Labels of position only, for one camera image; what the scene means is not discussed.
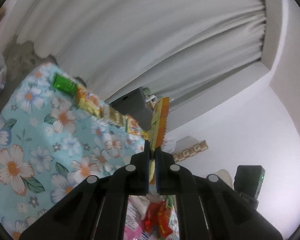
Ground orange yellow snack wrapper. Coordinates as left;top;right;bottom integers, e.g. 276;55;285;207
149;97;170;185

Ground floral blue tablecloth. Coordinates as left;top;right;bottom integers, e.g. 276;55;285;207
0;63;145;239

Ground dark grey cabinet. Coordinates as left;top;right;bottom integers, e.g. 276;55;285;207
110;87;153;131

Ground green candy wrapper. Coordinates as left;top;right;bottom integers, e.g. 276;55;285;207
52;73;77;95

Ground grey curtain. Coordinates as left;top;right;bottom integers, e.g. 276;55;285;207
17;0;266;105

